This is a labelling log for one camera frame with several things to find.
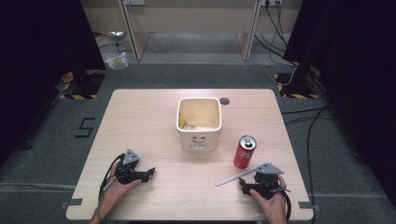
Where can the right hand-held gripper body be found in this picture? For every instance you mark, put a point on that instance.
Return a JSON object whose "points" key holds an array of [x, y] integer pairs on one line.
{"points": [[267, 183]]}

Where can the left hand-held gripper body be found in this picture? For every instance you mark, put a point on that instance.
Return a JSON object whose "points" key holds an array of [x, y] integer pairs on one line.
{"points": [[126, 174]]}

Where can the white straw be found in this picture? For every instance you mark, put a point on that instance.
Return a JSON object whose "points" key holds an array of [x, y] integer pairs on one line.
{"points": [[232, 179]]}

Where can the red soda can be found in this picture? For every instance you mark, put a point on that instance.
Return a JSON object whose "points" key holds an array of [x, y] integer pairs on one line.
{"points": [[244, 154]]}

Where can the white square bin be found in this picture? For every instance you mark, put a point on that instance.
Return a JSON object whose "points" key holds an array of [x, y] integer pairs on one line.
{"points": [[199, 140]]}

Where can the person's left hand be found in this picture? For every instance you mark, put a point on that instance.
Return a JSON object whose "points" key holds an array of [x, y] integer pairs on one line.
{"points": [[113, 194]]}

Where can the person's right hand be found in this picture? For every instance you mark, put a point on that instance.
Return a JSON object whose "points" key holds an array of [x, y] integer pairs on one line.
{"points": [[274, 210]]}

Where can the grey tape strip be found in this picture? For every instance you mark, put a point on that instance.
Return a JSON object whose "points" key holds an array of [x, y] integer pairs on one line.
{"points": [[72, 202], [308, 205]]}

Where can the yellow crumpled wrapper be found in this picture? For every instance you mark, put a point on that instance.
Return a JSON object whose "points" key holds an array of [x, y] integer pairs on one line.
{"points": [[183, 124]]}

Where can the dark round table grommet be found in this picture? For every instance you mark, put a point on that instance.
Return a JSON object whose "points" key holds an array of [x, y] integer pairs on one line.
{"points": [[224, 101]]}

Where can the black hazard-striped stand base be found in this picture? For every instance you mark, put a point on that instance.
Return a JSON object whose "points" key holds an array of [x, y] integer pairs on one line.
{"points": [[295, 85], [84, 85]]}

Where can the clear plastic bag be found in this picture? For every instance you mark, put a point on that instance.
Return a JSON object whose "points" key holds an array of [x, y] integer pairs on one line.
{"points": [[117, 61]]}

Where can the black curtain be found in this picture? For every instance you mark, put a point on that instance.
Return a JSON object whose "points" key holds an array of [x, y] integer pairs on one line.
{"points": [[40, 62], [358, 77]]}

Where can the silver crumpled foil bag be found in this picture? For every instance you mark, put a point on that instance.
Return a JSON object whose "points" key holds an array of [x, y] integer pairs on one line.
{"points": [[116, 34]]}

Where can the light wooden desk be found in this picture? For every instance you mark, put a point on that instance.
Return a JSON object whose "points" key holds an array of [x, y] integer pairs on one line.
{"points": [[193, 18]]}

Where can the white wall socket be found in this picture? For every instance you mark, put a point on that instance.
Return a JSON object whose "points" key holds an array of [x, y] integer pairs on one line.
{"points": [[134, 2], [271, 2]]}

